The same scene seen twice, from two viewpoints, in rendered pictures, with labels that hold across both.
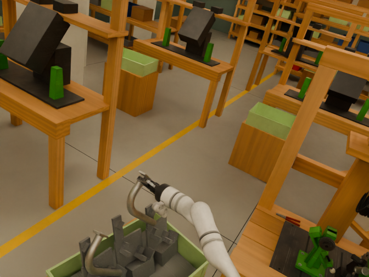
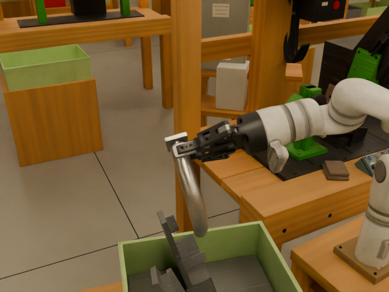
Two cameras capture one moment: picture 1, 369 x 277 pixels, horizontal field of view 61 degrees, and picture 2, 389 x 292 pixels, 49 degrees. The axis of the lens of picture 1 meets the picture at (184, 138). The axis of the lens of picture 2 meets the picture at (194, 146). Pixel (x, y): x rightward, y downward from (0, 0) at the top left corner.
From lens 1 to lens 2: 0.92 m
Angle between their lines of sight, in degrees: 42
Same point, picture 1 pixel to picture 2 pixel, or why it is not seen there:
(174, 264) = (221, 277)
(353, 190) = (274, 40)
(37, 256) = not seen: outside the picture
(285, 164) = (193, 59)
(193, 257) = (232, 245)
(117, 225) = (171, 284)
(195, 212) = (362, 95)
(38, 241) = not seen: outside the picture
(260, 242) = (243, 170)
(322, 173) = (228, 47)
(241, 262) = (268, 200)
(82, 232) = not seen: outside the picture
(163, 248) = (199, 270)
